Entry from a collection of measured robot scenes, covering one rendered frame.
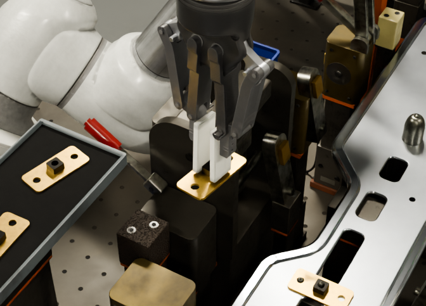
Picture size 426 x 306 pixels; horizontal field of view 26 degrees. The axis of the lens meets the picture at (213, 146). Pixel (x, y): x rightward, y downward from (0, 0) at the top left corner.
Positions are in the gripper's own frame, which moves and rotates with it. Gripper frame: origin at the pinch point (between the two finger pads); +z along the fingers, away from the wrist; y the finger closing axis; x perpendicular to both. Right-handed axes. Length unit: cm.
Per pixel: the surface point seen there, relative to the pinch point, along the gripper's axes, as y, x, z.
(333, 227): 3.9, 23.4, 28.9
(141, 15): -150, 150, 120
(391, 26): -11, 63, 22
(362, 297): 13.5, 15.9, 29.8
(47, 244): -14.3, -12.7, 14.7
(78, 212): -15.2, -6.6, 14.7
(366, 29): -11, 55, 18
